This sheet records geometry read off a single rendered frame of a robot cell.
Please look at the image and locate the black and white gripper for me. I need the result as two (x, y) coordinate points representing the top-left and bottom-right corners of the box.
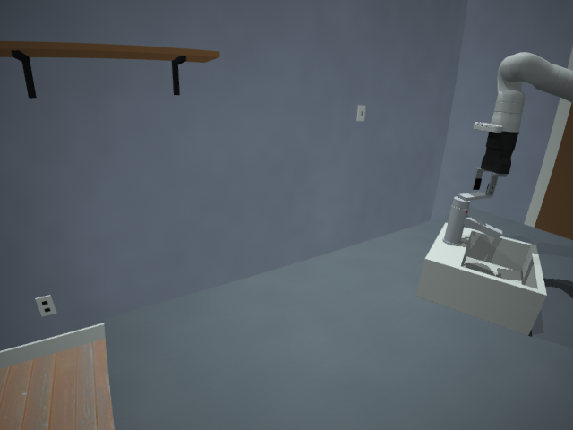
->
(472, 112), (522, 195)

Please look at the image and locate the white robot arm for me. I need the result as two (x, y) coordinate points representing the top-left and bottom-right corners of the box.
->
(494, 52), (573, 114)

